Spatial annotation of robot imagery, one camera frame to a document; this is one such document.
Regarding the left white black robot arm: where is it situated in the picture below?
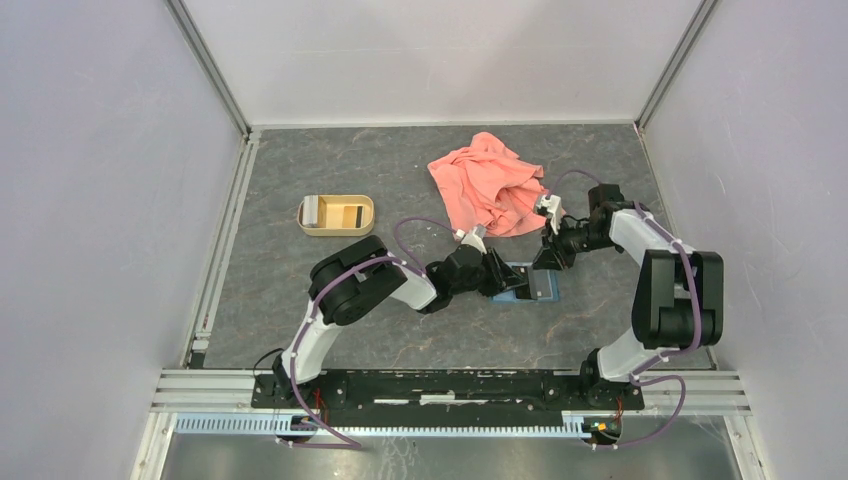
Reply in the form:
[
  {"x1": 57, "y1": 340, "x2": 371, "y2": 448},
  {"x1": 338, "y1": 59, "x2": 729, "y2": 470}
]
[{"x1": 272, "y1": 235, "x2": 530, "y2": 408}]

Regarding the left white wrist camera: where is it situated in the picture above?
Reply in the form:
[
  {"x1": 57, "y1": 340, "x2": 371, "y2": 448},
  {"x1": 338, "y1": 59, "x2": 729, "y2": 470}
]
[{"x1": 453, "y1": 224, "x2": 487, "y2": 255}]

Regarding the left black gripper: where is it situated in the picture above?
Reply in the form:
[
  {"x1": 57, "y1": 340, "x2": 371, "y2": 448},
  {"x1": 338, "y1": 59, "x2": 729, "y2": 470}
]
[{"x1": 450, "y1": 246, "x2": 526, "y2": 297}]

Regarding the pink crumpled cloth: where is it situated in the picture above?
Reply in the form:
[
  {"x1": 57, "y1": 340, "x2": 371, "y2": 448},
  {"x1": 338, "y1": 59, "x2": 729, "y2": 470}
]
[{"x1": 427, "y1": 132, "x2": 549, "y2": 237}]

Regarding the blue card holder wallet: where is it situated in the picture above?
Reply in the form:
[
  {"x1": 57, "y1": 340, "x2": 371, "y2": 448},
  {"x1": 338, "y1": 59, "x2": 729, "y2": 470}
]
[{"x1": 490, "y1": 262, "x2": 559, "y2": 304}]

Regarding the beige oval tray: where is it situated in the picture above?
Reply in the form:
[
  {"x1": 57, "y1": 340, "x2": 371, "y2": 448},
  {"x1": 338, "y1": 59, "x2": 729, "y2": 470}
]
[{"x1": 298, "y1": 194, "x2": 375, "y2": 237}]

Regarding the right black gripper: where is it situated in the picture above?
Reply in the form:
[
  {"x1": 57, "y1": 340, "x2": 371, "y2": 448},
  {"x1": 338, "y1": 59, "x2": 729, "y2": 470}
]
[{"x1": 530, "y1": 216, "x2": 616, "y2": 272}]

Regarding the grey card stack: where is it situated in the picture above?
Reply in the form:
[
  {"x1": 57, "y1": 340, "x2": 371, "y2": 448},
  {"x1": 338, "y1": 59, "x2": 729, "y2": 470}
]
[{"x1": 299, "y1": 195, "x2": 323, "y2": 229}]

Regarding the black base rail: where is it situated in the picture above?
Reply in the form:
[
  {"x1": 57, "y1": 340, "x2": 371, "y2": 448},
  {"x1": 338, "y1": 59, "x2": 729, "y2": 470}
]
[{"x1": 251, "y1": 369, "x2": 645, "y2": 429}]

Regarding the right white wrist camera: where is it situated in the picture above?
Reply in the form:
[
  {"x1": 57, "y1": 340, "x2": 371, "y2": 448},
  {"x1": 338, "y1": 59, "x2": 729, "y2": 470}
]
[{"x1": 533, "y1": 193, "x2": 565, "y2": 235}]

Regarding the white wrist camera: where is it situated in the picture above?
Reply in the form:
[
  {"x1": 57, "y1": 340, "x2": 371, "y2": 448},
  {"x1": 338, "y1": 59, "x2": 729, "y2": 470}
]
[
  {"x1": 533, "y1": 193, "x2": 565, "y2": 235},
  {"x1": 453, "y1": 224, "x2": 487, "y2": 255}
]

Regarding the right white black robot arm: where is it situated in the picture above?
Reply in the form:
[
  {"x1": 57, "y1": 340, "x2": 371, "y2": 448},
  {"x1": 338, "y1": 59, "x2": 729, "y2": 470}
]
[{"x1": 533, "y1": 183, "x2": 724, "y2": 408}]

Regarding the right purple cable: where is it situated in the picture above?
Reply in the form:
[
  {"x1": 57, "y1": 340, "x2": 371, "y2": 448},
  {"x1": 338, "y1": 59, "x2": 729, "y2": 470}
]
[{"x1": 546, "y1": 169, "x2": 704, "y2": 452}]

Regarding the white slotted cable duct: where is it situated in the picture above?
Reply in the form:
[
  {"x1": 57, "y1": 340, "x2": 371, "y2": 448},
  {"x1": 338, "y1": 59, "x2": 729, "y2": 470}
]
[{"x1": 174, "y1": 413, "x2": 618, "y2": 440}]

